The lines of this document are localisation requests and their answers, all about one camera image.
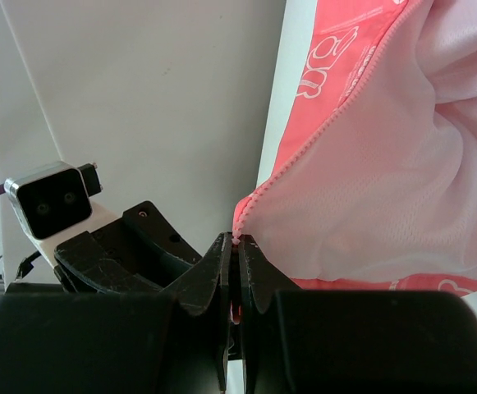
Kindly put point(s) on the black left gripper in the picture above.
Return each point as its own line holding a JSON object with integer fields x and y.
{"x": 139, "y": 251}

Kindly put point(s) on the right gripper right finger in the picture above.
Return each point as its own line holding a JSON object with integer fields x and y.
{"x": 270, "y": 329}

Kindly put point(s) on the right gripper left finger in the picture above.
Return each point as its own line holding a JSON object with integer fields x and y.
{"x": 196, "y": 350}

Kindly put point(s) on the pink patterned jacket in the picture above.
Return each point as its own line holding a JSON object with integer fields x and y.
{"x": 375, "y": 180}

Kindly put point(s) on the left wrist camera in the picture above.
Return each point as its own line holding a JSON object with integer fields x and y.
{"x": 52, "y": 204}

